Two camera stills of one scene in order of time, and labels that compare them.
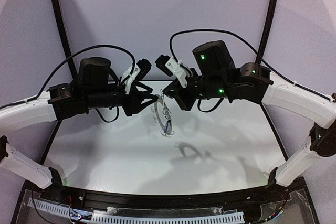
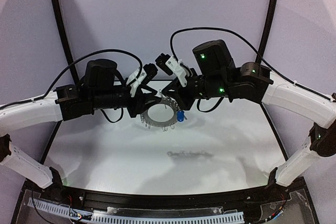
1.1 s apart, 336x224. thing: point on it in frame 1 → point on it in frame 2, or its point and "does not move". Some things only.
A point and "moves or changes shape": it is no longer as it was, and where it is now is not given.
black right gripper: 184,96 does not move
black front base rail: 271,194 does not move
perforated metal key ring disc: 167,127 moves or changes shape
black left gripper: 130,100 does not move
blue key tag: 166,127 → 180,115
